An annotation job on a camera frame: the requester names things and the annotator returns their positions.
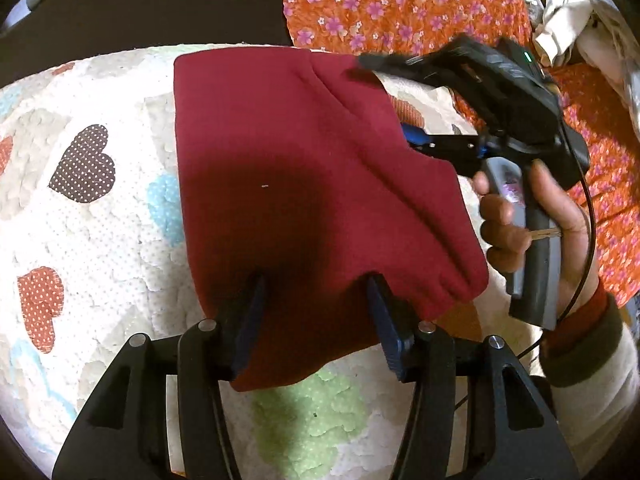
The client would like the right forearm striped sleeve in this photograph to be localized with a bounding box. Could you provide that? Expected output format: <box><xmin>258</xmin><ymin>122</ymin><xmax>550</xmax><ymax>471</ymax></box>
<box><xmin>540</xmin><ymin>284</ymin><xmax>639</xmax><ymax>478</ymax></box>

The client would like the black cushion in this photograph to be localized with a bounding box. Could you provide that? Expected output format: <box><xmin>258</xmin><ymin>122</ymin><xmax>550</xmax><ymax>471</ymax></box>
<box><xmin>1</xmin><ymin>0</ymin><xmax>292</xmax><ymax>84</ymax></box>

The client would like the orange floral cloth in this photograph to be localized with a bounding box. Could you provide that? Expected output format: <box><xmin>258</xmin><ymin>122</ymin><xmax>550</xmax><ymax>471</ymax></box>
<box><xmin>283</xmin><ymin>0</ymin><xmax>639</xmax><ymax>304</ymax></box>

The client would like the heart pattern quilted blanket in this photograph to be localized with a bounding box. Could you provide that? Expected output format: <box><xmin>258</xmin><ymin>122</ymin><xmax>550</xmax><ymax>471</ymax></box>
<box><xmin>0</xmin><ymin>41</ymin><xmax>547</xmax><ymax>480</ymax></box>

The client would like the maroon small garment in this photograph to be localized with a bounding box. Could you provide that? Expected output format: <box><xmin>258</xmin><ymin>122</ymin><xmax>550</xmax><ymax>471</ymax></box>
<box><xmin>174</xmin><ymin>47</ymin><xmax>488</xmax><ymax>392</ymax></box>

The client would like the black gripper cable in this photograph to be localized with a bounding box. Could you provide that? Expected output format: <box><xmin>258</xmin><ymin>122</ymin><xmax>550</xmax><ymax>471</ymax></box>
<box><xmin>451</xmin><ymin>74</ymin><xmax>599</xmax><ymax>411</ymax></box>

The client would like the white crumpled cloth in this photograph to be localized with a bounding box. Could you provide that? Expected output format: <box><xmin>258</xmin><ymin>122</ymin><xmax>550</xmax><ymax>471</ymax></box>
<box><xmin>533</xmin><ymin>0</ymin><xmax>639</xmax><ymax>131</ymax></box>

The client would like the person right hand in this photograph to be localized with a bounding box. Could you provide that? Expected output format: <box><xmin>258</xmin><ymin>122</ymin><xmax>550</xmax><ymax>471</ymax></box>
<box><xmin>472</xmin><ymin>159</ymin><xmax>599</xmax><ymax>318</ymax></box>

